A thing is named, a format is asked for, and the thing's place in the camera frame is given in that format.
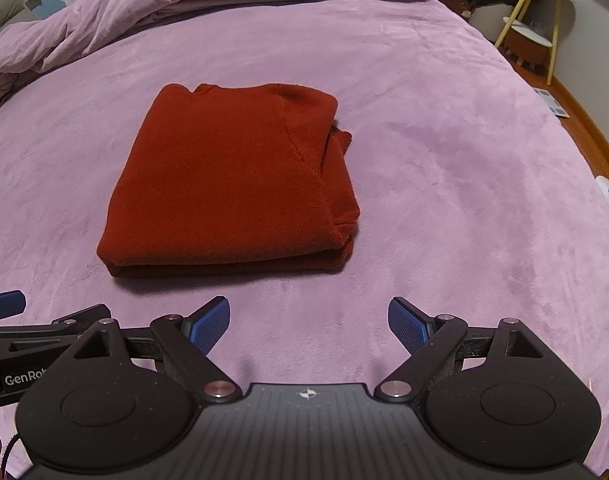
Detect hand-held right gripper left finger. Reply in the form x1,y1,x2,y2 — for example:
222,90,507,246
73,295,241,404

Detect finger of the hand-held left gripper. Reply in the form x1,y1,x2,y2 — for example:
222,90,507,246
0,303,112,356
0,289,28,324

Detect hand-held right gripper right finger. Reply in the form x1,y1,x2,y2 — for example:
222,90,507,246
374,296,546,404

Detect red knit sweater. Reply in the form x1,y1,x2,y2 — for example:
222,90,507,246
96,82,360,279

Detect white bathroom scale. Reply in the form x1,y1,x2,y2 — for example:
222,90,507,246
531,87,571,121

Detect red round stool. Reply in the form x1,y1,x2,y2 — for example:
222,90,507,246
503,22,556,67

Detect yellow-legged side table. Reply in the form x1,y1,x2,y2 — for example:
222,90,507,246
493,0,578,87

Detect black cable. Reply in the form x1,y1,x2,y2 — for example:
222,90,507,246
0,431,31,480

